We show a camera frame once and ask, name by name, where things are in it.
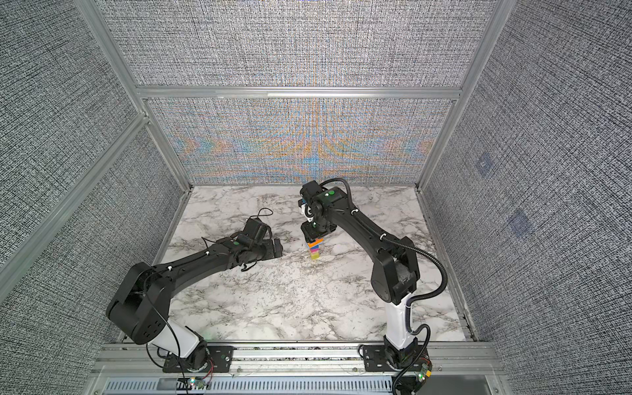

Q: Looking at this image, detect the red-orange block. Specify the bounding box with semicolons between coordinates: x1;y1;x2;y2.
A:
307;239;324;248

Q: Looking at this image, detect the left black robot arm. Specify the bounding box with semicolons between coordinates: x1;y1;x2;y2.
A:
106;217;283;374

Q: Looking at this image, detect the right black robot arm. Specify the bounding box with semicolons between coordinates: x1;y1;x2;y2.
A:
298;180;420;370

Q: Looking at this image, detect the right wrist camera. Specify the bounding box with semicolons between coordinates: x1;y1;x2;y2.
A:
298;199;314;222

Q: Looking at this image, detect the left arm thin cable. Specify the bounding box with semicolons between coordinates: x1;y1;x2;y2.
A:
142;206;274;374

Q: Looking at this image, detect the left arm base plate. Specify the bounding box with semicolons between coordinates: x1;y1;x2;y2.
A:
161;345;235;374

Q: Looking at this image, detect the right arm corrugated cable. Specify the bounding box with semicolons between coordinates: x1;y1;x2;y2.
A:
318;178;449;395

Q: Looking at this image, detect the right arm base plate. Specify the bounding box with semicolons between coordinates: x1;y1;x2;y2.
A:
357;344;432;373

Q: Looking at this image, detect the aluminium front rail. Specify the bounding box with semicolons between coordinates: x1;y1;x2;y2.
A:
83;341;513;394

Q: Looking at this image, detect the aluminium enclosure frame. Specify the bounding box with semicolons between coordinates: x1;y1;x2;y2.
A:
1;1;500;348

